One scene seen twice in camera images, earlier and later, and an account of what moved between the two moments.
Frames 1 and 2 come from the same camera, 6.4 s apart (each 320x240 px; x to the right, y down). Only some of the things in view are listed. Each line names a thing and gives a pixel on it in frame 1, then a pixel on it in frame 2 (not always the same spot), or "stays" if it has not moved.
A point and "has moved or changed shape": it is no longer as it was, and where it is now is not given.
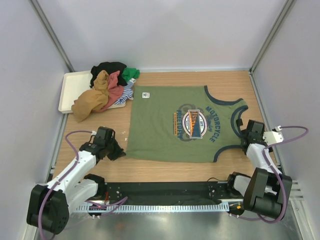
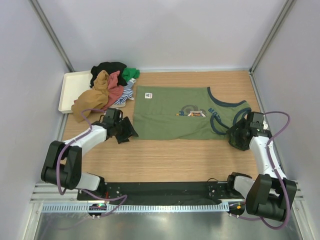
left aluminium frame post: [54, 36] stays
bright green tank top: [128, 73] stays
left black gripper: [119, 152] to [129, 130]
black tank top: [109, 67] stays
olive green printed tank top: [180, 123] has moved or changed shape
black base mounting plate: [171, 193] stays
